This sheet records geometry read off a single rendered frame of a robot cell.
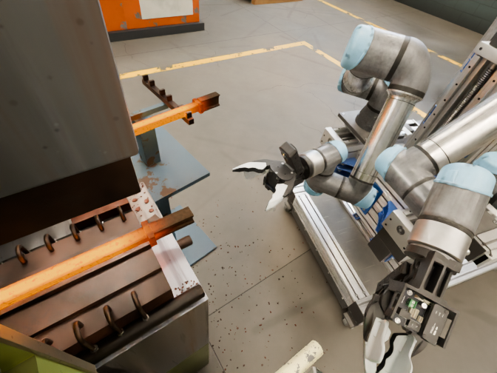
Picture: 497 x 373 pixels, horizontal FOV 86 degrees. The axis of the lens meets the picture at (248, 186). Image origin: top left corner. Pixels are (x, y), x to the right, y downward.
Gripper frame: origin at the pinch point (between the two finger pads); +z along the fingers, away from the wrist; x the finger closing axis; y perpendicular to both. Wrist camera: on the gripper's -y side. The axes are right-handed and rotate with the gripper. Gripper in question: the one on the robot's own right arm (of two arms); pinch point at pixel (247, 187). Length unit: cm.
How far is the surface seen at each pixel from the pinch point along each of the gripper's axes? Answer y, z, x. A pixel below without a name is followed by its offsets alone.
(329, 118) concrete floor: 100, -183, 101
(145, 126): 2.5, 12.4, 37.0
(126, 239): -0.7, 29.4, 0.3
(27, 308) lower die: 1.1, 47.2, -3.3
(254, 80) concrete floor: 100, -155, 195
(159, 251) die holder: 8.6, 24.2, -0.4
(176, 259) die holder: 8.6, 21.7, -4.3
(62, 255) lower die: 0.9, 40.6, 3.9
